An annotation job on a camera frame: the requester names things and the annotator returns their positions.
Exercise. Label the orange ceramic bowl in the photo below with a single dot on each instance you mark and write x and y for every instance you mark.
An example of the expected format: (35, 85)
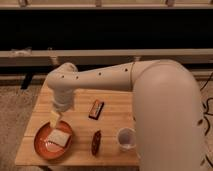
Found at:
(49, 149)

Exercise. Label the white plastic cup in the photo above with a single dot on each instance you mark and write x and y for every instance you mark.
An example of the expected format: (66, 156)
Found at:
(126, 139)

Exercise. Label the wooden table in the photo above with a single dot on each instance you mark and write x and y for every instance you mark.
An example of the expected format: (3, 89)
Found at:
(95, 120)

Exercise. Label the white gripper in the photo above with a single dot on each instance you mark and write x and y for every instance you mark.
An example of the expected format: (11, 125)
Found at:
(62, 101)

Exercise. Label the long wooden bench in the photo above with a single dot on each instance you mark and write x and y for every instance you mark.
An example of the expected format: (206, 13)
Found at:
(83, 55)

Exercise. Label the white sponge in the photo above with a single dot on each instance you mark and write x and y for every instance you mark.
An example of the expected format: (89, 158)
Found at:
(58, 137)

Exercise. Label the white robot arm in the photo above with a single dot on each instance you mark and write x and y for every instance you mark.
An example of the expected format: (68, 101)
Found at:
(166, 103)

